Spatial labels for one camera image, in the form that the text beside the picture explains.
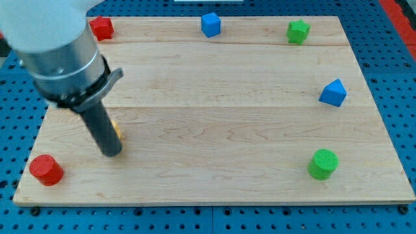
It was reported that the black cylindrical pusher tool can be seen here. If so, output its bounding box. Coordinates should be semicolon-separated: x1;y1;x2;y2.
81;101;122;157

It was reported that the yellow block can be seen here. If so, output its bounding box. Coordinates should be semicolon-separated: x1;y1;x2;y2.
111;120;124;140

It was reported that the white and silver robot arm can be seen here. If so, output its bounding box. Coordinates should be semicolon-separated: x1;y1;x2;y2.
1;0;124;157

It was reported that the red cylinder block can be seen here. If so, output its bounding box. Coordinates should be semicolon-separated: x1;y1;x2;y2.
29;154;64;186

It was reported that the red star block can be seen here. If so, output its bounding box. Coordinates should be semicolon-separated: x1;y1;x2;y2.
89;16;114;41

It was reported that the wooden board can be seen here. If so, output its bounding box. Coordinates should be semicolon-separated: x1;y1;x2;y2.
13;16;415;207

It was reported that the blue cube block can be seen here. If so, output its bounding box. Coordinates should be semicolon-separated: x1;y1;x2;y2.
201;12;221;38

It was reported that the green star block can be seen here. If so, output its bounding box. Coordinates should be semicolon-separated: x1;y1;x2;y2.
286;19;311;45

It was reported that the green cylinder block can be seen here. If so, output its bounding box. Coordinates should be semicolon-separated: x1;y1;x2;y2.
307;149;339;180

